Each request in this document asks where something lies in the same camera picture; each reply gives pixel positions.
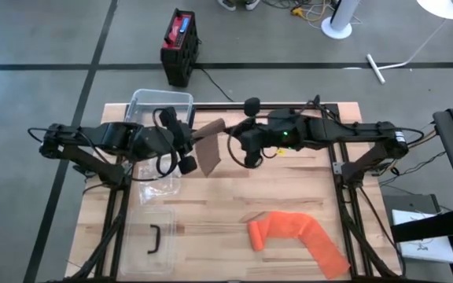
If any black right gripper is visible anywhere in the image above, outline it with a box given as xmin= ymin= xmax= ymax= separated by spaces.
xmin=226 ymin=97 xmax=278 ymax=169

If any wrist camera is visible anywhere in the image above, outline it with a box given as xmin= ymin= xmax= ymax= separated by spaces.
xmin=267 ymin=108 xmax=307 ymax=133
xmin=134 ymin=125 xmax=175 ymax=159

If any grey flat box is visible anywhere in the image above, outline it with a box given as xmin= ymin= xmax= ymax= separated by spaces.
xmin=381 ymin=193 xmax=443 ymax=229

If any clear plastic lid black handle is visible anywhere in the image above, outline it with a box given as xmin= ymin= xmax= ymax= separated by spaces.
xmin=119 ymin=205 xmax=178 ymax=277

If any clear plastic container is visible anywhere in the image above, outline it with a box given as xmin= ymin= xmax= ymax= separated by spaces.
xmin=123 ymin=88 xmax=195 ymax=129

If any white pole with round base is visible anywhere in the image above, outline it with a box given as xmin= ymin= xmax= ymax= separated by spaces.
xmin=320 ymin=0 xmax=363 ymax=41

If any red black battery box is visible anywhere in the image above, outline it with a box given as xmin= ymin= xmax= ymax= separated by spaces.
xmin=160 ymin=8 xmax=201 ymax=89

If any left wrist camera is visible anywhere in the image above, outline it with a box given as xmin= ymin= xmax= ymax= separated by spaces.
xmin=134 ymin=125 xmax=175 ymax=159

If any white box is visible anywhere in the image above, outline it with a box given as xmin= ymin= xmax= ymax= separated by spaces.
xmin=391 ymin=208 xmax=453 ymax=264

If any orange elastic bandage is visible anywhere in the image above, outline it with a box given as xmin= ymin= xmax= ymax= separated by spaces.
xmin=247 ymin=210 xmax=352 ymax=281

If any black flat bar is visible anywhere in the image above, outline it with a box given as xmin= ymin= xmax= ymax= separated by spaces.
xmin=390 ymin=207 xmax=453 ymax=244

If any clear plastic bag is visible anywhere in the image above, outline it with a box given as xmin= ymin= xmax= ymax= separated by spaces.
xmin=135 ymin=153 xmax=183 ymax=206

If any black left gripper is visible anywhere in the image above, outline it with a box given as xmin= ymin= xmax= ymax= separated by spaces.
xmin=158 ymin=106 xmax=199 ymax=176

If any black table frame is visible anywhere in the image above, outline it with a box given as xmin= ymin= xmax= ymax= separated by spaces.
xmin=63 ymin=101 xmax=407 ymax=283

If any brown elastic bandage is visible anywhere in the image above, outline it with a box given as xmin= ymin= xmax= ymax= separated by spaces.
xmin=192 ymin=117 xmax=227 ymax=178

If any white floor stand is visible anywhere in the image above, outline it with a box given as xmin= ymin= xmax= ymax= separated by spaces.
xmin=365 ymin=17 xmax=450 ymax=86

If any yellow floor cable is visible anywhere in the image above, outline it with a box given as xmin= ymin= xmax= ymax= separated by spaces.
xmin=289 ymin=0 xmax=340 ymax=24

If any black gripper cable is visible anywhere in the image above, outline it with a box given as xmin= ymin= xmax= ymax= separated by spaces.
xmin=226 ymin=129 xmax=269 ymax=170
xmin=131 ymin=106 xmax=181 ymax=182

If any black power cable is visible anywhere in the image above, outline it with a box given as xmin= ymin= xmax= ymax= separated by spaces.
xmin=197 ymin=64 xmax=236 ymax=104

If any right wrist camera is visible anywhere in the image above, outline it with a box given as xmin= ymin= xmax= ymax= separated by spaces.
xmin=267 ymin=108 xmax=307 ymax=133

